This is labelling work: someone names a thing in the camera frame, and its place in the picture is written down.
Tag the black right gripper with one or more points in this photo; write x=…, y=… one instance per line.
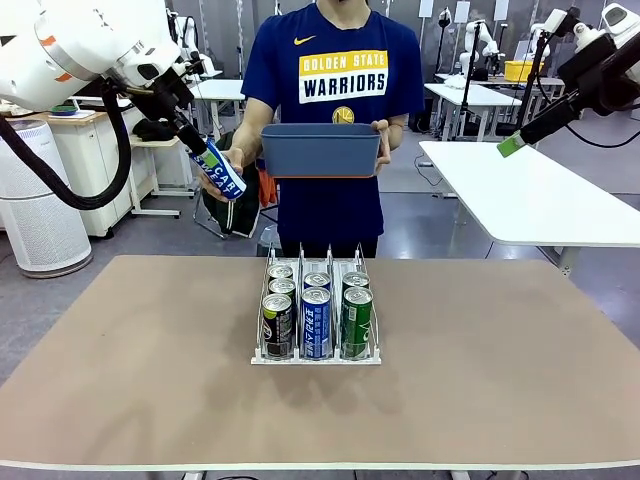
x=592, y=75

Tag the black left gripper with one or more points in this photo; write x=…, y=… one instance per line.
x=167, y=97

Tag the blue pocari sweat can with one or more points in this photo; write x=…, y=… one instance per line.
x=316, y=325
x=317, y=279
x=222, y=182

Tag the blue-grey plastic bin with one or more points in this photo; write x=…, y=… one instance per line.
x=320, y=150

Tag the black pepsi zero can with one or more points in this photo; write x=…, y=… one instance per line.
x=282, y=286
x=278, y=330

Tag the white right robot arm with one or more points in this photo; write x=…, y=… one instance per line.
x=617, y=17

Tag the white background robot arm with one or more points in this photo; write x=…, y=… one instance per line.
x=187, y=30
x=472, y=37

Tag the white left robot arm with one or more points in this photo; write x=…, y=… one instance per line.
x=75, y=40

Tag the person's right forearm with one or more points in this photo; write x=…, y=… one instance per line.
x=250, y=125

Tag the person's left forearm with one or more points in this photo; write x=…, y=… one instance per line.
x=398, y=130

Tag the white can dispenser rack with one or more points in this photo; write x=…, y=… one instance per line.
x=320, y=361

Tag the person's right hand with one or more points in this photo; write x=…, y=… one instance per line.
x=236, y=160

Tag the person's left hand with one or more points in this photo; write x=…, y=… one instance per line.
x=386, y=145

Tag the small wooden white-legged table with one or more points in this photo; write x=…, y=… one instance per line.
x=165, y=141

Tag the black cloth item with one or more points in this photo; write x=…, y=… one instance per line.
x=152, y=131

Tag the white background desk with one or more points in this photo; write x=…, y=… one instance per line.
x=470, y=95
x=220, y=89

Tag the yellow plastic crate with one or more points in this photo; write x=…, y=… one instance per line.
x=520, y=71

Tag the dark green striped jacket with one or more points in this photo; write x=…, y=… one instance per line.
x=235, y=210

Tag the orange cloth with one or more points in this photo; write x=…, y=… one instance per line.
x=270, y=190

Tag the white cabinet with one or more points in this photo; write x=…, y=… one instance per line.
x=85, y=175

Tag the green tray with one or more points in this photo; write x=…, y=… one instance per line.
x=65, y=109

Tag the silver can left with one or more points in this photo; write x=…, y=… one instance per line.
x=280, y=271

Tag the person in blue jersey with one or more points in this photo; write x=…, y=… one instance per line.
x=340, y=200

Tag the white round air purifier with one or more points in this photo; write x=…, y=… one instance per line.
x=40, y=225

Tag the green soda can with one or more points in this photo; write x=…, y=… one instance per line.
x=357, y=325
x=356, y=279

